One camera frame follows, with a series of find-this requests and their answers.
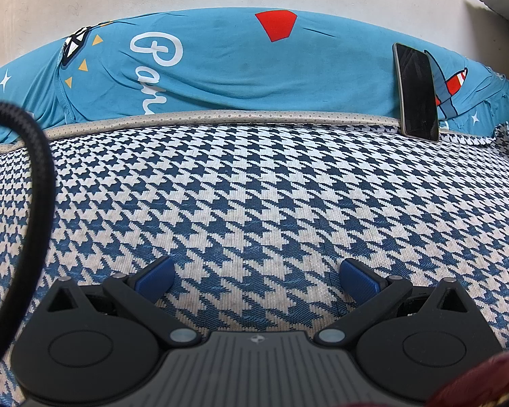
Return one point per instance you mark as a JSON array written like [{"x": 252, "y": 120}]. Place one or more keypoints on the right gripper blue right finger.
[{"x": 377, "y": 297}]

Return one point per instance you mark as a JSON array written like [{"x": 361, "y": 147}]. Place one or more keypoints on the blue white houndstooth mat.
[{"x": 257, "y": 217}]

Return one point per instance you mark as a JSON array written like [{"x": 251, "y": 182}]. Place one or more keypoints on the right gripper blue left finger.
[{"x": 137, "y": 294}]

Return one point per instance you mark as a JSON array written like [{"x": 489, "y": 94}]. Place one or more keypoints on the black smartphone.
[{"x": 417, "y": 98}]

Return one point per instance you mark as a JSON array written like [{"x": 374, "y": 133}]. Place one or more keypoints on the blue cartoon print bedsheet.
[{"x": 241, "y": 58}]

